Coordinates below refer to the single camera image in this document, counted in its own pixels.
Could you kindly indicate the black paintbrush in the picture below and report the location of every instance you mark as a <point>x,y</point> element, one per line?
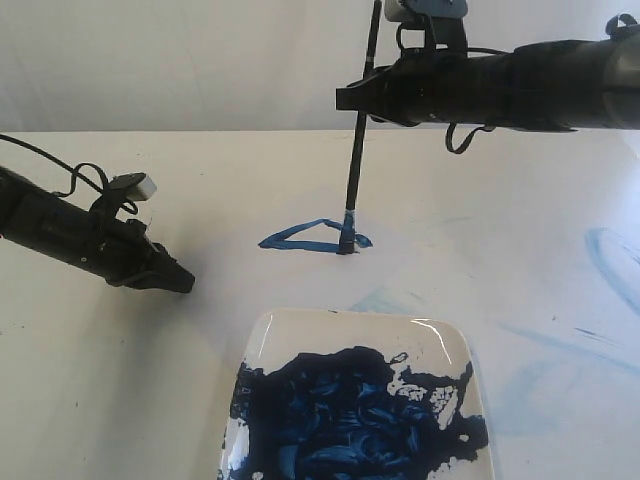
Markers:
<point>346,245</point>

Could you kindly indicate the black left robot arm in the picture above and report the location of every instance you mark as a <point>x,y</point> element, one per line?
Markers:
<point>39,220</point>

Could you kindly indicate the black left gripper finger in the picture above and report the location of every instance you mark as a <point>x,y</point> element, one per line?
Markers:
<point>144,281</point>
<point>167,274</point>

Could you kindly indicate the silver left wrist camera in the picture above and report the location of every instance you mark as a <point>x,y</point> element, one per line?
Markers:
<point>135,187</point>

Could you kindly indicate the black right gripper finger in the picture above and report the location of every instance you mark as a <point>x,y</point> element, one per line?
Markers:
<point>371,94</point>

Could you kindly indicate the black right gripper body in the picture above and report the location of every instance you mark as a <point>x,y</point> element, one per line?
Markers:
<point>449,88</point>

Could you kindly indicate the white paper sheet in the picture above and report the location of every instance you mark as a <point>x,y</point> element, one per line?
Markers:
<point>237,280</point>

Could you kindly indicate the white square paint plate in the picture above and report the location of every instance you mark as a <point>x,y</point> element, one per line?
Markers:
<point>323,394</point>

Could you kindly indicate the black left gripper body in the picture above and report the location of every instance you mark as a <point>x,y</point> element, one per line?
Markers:
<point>119,250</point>

